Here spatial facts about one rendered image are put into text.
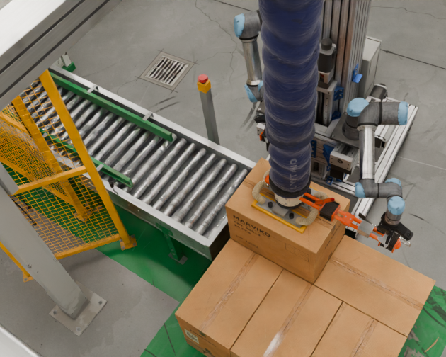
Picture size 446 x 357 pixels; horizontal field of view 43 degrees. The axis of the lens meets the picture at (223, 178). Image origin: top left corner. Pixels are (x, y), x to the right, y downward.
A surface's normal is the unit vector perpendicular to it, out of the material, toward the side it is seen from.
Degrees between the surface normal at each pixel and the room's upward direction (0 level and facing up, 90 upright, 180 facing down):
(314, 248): 0
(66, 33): 90
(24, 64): 90
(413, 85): 0
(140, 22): 0
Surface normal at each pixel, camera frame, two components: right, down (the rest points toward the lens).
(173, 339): -0.10, -0.56
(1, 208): 0.82, 0.42
